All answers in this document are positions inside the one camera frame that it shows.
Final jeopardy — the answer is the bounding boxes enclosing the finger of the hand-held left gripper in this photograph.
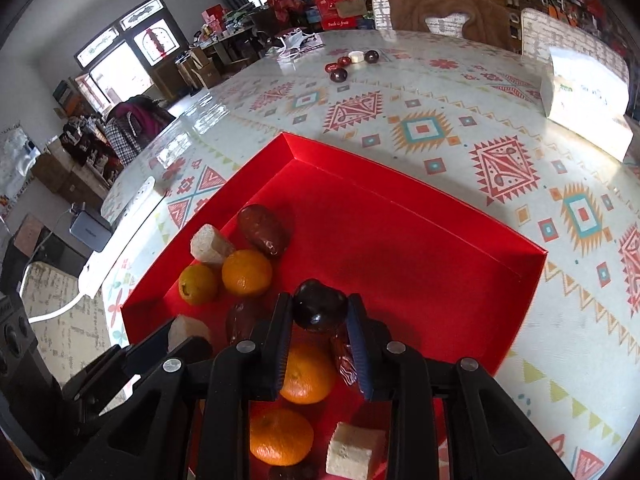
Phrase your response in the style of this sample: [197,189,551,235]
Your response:
[60,355,151,441]
[122,317,213,366]

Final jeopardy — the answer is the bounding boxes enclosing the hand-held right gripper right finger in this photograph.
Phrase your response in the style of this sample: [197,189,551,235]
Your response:
[346,294,576,480]

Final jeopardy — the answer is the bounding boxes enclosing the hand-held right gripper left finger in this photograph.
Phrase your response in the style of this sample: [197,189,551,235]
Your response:
[60,292,293,480]

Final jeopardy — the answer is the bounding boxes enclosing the orange mandarin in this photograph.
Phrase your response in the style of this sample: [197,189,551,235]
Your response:
[249,407,315,467]
[221,249,274,297]
[279,342,337,405]

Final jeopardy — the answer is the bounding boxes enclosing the dark purple plum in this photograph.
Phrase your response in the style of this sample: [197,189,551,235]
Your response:
[291,278,348,334]

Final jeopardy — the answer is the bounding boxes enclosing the red cardboard tray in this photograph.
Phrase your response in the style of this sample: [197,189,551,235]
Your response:
[120,131,548,480]

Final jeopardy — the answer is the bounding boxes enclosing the shiny red date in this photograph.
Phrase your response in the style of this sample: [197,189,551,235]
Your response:
[330,332,361,393]

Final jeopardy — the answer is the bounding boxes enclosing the dark red date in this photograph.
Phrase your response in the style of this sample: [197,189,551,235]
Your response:
[236,204,291,260]
[225,300,273,346]

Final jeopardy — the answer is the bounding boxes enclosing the beige patterned chair cushion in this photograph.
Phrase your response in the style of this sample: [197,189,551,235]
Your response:
[22,260,113,367]

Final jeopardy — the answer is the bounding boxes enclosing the small yellowish mandarin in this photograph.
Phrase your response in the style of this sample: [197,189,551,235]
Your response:
[178,264,221,306]

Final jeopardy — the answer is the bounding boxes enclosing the white power strip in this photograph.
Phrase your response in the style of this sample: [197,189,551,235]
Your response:
[77,175,160,302]

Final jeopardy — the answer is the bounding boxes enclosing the grey charger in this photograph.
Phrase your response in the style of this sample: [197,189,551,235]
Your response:
[69,209,114,254]

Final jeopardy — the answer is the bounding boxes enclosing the plaid bag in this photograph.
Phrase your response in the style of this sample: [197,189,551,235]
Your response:
[104,99,173,165]

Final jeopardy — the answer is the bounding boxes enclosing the cardboard boxes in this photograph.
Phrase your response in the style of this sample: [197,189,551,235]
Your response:
[175,47,223,92]

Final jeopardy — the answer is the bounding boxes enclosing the decorated window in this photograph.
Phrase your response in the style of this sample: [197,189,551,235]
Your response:
[74,0,195,87]

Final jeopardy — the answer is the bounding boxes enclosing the white plastic wrapper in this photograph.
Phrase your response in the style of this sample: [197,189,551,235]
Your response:
[274,27,326,61]

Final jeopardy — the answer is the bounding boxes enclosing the red gift box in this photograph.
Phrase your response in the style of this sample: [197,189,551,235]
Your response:
[314,0,362,31]

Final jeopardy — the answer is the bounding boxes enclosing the white cardboard box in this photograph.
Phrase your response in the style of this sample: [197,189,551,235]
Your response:
[541,45,636,162]

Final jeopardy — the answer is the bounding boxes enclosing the red jacket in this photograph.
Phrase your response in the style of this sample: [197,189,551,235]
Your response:
[265,0,307,20]

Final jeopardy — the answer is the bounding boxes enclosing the white patterned chair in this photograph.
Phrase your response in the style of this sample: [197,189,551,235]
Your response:
[520,7,631,83]

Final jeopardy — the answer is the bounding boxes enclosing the white power cable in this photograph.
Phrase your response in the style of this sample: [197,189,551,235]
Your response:
[26,287,86,323]

